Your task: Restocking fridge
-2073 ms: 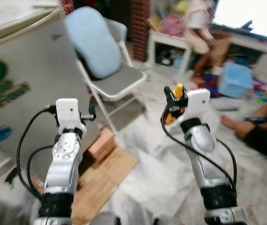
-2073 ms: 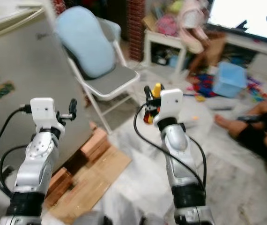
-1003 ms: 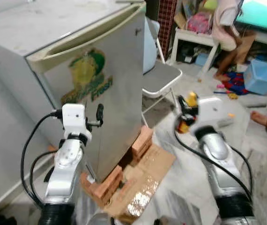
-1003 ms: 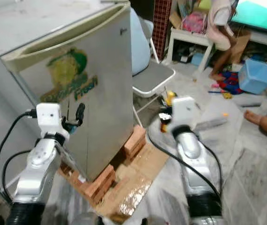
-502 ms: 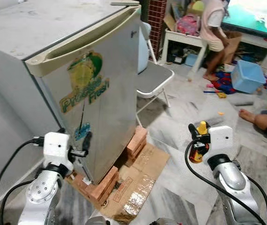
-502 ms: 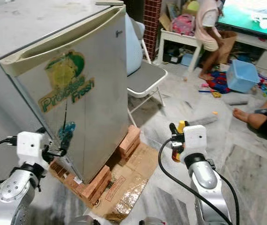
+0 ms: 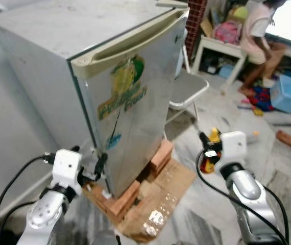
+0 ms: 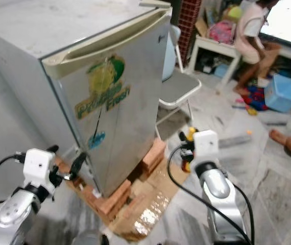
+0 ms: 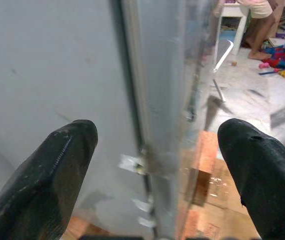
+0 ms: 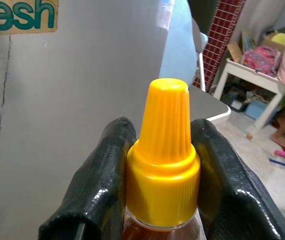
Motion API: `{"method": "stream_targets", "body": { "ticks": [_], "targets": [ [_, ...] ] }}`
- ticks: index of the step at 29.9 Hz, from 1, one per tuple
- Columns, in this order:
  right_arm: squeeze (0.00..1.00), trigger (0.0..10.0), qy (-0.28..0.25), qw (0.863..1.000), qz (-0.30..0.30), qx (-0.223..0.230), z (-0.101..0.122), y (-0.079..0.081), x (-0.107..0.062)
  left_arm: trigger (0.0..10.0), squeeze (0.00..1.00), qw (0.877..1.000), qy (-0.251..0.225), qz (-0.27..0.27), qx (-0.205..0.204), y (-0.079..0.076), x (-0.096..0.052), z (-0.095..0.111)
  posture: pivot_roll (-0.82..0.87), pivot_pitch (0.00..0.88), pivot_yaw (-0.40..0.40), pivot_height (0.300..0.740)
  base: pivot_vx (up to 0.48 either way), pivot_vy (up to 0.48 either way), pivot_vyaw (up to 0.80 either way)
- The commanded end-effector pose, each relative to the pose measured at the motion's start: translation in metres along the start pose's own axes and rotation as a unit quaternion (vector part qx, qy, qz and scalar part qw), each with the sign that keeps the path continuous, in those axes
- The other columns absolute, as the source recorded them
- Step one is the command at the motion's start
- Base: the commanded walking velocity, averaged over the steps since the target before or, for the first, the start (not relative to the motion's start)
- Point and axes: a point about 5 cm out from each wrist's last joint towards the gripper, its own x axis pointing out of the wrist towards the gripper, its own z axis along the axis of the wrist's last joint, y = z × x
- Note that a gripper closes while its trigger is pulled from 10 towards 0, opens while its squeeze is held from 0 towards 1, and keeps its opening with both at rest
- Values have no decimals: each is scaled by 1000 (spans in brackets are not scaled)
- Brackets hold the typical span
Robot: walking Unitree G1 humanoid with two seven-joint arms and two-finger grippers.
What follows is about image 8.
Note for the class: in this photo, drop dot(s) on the brown cardboard sheet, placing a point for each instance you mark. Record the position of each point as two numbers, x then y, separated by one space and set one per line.
148 209

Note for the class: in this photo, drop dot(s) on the white folding chair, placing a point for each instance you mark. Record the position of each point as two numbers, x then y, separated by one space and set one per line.
178 89

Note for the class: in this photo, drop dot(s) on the silver mini fridge cabinet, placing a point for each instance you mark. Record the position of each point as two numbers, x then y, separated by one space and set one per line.
23 66

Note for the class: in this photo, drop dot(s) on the colourful toy pile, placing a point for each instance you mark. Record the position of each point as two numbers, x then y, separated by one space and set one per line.
252 99

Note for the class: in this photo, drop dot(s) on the red checked cloth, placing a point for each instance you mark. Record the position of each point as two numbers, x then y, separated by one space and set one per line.
190 20

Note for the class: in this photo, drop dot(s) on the white low table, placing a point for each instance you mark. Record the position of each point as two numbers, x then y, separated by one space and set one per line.
214 48

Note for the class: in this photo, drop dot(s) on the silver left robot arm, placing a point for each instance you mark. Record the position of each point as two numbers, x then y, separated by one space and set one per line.
15 217

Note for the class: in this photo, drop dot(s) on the red brick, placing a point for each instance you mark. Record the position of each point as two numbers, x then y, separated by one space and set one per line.
112 199
154 154
87 190

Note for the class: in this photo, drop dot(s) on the pink bag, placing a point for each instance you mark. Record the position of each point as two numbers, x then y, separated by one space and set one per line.
222 31

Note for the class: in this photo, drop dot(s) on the blue plastic box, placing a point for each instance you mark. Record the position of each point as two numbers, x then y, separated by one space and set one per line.
283 93

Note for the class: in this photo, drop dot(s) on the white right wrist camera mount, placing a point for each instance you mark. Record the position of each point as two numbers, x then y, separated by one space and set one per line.
205 146

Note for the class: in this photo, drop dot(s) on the child in pink shirt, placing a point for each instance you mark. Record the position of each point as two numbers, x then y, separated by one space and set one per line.
250 30

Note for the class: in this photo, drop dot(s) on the small blue container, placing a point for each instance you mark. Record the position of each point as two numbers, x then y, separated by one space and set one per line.
221 70

